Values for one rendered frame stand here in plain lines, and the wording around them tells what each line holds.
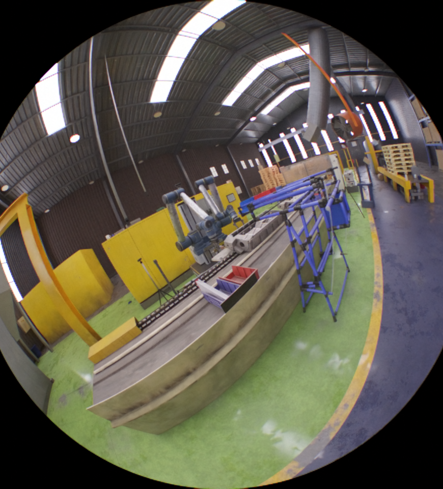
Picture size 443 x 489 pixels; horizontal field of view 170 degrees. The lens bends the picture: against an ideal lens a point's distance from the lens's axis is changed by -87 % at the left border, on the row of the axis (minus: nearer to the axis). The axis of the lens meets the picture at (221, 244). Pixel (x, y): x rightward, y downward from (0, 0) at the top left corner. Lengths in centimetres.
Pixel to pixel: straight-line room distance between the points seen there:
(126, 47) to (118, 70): 131
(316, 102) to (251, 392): 920
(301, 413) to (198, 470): 101
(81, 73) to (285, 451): 1041
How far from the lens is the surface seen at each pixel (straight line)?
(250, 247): 182
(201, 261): 327
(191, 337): 115
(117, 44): 889
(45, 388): 525
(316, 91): 873
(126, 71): 934
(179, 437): 186
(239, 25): 1022
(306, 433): 152
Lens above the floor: 151
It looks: 17 degrees down
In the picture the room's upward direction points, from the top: 25 degrees counter-clockwise
